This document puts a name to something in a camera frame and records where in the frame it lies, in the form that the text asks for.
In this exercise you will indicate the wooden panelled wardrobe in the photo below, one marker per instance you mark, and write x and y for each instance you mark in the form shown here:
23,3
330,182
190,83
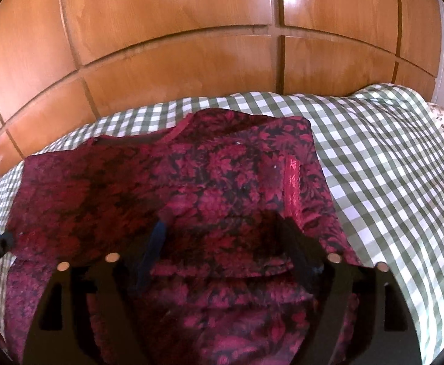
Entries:
66,63

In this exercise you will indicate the red floral patterned garment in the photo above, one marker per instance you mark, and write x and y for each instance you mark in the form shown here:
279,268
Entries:
191,210

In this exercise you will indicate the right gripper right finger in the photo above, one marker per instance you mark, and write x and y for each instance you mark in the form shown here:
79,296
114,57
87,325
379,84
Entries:
361,316

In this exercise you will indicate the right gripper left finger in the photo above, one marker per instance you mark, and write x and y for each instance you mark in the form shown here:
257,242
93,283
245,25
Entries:
61,331

